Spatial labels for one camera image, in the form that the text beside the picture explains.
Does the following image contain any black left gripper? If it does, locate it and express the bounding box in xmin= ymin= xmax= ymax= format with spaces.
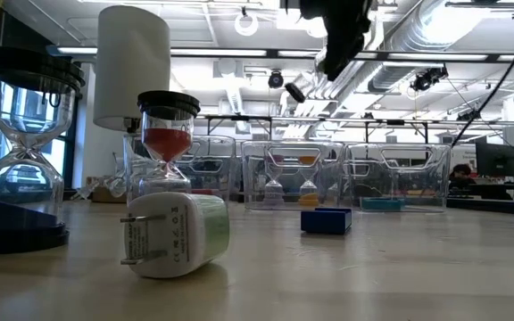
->
xmin=299 ymin=0 xmax=374 ymax=83

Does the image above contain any black hourglass yellow sand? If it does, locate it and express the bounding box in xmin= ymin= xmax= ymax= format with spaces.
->
xmin=285 ymin=62 xmax=329 ymax=105

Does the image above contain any purple hourglass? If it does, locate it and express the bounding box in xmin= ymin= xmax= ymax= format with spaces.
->
xmin=263 ymin=153 xmax=286 ymax=208

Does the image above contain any teal digital timer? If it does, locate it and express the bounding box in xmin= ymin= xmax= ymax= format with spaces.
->
xmin=359 ymin=197 xmax=406 ymax=212

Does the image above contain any black hourglass blue sand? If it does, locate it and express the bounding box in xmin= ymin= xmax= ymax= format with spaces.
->
xmin=0 ymin=46 xmax=87 ymax=256

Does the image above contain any black office desk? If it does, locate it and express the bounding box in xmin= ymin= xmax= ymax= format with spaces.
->
xmin=444 ymin=181 xmax=514 ymax=218

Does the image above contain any black ceiling device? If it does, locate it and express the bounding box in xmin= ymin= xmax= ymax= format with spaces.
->
xmin=410 ymin=65 xmax=450 ymax=94

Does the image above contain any clear plastic bin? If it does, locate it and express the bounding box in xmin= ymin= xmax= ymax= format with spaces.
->
xmin=344 ymin=142 xmax=452 ymax=214
xmin=122 ymin=133 xmax=240 ymax=204
xmin=241 ymin=140 xmax=346 ymax=211

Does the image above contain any blue digital timer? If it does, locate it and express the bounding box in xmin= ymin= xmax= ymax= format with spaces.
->
xmin=300 ymin=206 xmax=353 ymax=236

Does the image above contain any person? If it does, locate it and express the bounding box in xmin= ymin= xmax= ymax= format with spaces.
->
xmin=447 ymin=162 xmax=476 ymax=191

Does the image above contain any black hourglass red sand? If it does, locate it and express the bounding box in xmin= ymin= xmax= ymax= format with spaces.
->
xmin=137 ymin=90 xmax=202 ymax=200

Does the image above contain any black computer monitor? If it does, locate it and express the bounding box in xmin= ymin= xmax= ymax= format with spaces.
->
xmin=475 ymin=141 xmax=514 ymax=178

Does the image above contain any white cylindrical table lamp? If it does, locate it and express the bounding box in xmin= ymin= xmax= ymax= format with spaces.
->
xmin=86 ymin=4 xmax=172 ymax=205

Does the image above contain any silver ventilation duct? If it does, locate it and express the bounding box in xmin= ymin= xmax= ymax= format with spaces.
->
xmin=366 ymin=0 xmax=472 ymax=95

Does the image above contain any round black ceiling camera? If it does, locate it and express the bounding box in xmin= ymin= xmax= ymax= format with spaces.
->
xmin=267 ymin=70 xmax=286 ymax=90

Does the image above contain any black ceiling light rail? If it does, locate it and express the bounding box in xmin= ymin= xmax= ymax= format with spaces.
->
xmin=46 ymin=45 xmax=514 ymax=63

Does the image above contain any white ring light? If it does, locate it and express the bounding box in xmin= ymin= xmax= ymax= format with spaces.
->
xmin=233 ymin=11 xmax=261 ymax=37

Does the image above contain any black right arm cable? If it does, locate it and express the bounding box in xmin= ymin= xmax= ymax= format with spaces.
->
xmin=452 ymin=0 xmax=514 ymax=148

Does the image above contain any green wall charger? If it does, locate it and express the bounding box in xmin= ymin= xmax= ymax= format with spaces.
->
xmin=120 ymin=191 xmax=231 ymax=280

